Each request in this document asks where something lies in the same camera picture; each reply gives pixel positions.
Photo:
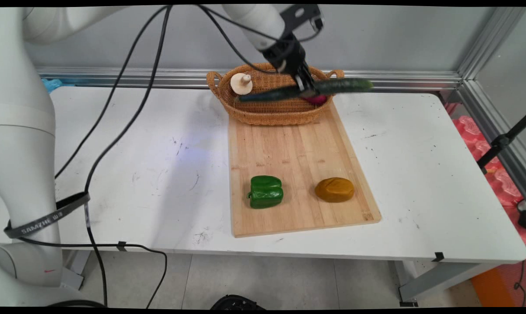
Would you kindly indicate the black tripod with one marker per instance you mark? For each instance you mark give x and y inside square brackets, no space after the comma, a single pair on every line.
[501,141]

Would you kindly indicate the upright aluminium frame post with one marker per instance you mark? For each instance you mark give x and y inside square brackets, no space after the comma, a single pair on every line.
[492,41]

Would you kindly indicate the black table edge clip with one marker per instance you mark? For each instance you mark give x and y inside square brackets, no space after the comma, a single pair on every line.
[438,257]
[121,246]

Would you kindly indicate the orange box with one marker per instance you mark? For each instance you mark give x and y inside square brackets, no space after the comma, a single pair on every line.
[494,283]

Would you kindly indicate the wooden toy mushroom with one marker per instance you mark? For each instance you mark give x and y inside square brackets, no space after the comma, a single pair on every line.
[241,84]

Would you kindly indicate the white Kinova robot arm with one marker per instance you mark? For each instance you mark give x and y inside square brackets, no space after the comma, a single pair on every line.
[25,131]

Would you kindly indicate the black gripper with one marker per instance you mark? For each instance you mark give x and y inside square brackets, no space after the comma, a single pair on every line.
[287,54]

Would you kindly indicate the magenta toy vegetable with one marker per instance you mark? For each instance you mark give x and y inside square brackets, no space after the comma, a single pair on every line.
[317,100]

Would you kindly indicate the pink foam tray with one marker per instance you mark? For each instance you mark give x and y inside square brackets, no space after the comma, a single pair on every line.
[503,183]

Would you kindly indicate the bamboo cutting board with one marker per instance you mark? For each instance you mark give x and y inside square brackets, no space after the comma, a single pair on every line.
[297,148]

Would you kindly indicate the sloping aluminium frame rail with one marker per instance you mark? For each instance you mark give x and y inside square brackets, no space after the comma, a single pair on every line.
[494,120]

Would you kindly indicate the green bell pepper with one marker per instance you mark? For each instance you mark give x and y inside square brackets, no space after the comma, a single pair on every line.
[266,192]

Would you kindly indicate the long green cucumber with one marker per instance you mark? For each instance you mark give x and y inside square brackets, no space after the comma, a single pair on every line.
[345,85]

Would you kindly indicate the grey table leg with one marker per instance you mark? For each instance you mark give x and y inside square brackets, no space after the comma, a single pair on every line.
[441,277]
[76,268]

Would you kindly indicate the horizontal aluminium frame rail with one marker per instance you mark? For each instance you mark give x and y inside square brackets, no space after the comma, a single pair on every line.
[158,77]

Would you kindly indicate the brown potato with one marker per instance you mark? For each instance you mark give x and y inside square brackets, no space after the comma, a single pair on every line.
[334,190]

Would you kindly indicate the black round floor object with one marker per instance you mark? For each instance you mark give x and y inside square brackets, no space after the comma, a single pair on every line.
[236,303]

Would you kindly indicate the black small device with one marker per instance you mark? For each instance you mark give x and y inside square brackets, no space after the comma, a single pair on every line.
[524,214]

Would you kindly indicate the woven wicker basket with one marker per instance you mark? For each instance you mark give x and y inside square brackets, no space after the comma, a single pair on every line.
[271,114]

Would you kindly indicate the blue plastic bag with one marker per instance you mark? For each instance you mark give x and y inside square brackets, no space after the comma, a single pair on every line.
[52,83]

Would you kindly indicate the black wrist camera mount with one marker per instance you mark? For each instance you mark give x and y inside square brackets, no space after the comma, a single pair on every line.
[300,13]

